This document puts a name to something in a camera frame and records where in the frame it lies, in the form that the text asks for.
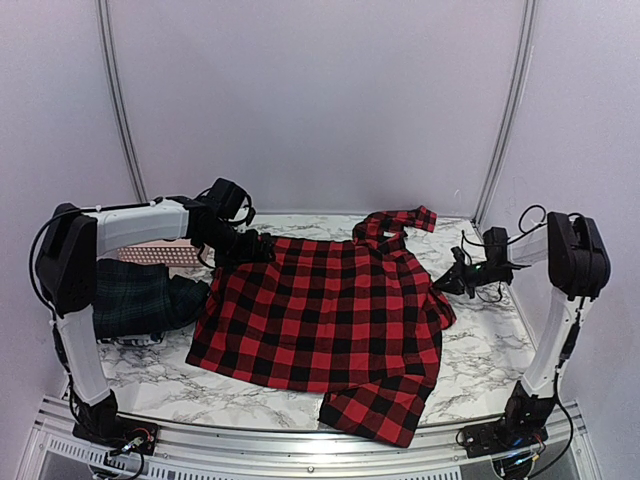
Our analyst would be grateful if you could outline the red black plaid garment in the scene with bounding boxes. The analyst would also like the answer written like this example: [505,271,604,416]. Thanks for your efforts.
[186,206,456,448]

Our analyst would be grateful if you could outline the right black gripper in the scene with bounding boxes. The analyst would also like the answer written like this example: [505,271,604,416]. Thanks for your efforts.
[432,255,509,298]

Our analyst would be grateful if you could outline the folded striped garment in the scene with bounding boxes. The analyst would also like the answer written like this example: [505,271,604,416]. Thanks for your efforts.
[97,333,165,347]

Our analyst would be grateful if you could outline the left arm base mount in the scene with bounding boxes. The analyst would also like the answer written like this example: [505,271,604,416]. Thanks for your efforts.
[69,390,159,455]

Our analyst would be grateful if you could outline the right aluminium corner post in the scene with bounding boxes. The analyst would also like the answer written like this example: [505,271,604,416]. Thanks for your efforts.
[472,0,539,226]

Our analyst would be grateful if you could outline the aluminium corner post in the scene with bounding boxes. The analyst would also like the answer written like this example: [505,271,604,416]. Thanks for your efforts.
[96,0,148,202]
[472,0,539,226]

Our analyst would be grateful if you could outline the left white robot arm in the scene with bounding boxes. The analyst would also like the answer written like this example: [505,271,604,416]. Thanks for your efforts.
[29,196,274,407]

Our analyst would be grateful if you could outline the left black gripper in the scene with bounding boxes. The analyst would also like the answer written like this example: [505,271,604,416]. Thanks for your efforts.
[198,221,275,267]

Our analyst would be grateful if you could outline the pink plastic laundry basket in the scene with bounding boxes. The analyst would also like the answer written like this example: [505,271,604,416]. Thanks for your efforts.
[117,239,200,268]

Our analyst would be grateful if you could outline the aluminium front frame rail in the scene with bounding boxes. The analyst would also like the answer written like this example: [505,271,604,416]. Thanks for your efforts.
[16,397,603,479]

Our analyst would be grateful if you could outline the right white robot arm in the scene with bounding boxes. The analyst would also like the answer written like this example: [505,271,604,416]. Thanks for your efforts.
[435,211,611,448]

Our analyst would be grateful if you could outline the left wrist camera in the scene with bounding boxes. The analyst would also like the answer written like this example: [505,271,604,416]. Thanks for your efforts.
[198,178,256,227]

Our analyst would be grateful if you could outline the left aluminium corner post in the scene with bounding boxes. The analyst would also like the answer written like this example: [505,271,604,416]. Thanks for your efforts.
[96,0,148,202]

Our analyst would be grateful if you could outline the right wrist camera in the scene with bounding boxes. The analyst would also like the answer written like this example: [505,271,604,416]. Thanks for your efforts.
[459,227,509,265]

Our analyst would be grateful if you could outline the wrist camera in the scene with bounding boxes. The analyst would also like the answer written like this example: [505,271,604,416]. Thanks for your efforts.
[459,227,509,265]
[198,178,256,227]

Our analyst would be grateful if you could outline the dark green plaid garment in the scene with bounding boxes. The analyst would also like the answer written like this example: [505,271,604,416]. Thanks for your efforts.
[93,259,210,340]

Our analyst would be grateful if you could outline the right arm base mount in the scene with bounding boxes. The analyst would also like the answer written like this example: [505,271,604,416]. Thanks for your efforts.
[457,383,556,458]

